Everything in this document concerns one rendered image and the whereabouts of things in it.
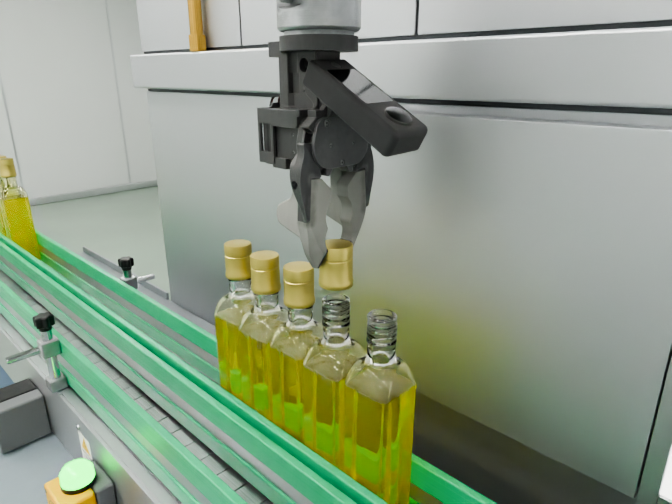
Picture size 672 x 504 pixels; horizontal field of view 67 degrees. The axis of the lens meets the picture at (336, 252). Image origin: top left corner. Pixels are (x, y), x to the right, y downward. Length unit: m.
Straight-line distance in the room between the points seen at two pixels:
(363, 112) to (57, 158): 6.18
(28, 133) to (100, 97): 0.88
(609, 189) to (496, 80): 0.15
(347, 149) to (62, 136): 6.12
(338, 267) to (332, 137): 0.12
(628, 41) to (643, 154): 0.09
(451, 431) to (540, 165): 0.37
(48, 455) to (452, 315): 0.73
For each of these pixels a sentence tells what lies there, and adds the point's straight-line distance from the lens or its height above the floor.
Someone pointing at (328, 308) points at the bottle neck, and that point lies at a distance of 0.52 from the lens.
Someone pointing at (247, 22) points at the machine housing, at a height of 1.43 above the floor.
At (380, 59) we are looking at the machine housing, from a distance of 0.62.
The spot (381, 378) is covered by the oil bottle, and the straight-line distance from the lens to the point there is 0.50.
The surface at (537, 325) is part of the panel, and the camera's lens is 0.55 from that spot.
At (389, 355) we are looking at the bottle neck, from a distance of 0.51.
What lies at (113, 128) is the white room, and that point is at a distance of 6.74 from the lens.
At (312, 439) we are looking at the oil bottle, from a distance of 0.61.
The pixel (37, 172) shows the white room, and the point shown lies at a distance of 6.50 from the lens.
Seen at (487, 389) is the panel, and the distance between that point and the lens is 0.62.
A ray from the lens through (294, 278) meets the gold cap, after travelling 0.55.
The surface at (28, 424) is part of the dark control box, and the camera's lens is 1.07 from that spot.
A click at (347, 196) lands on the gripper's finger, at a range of 0.50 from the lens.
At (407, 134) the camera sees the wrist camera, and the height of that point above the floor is 1.32.
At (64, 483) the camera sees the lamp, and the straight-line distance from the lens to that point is 0.83.
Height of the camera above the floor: 1.36
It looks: 19 degrees down
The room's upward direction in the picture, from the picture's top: straight up
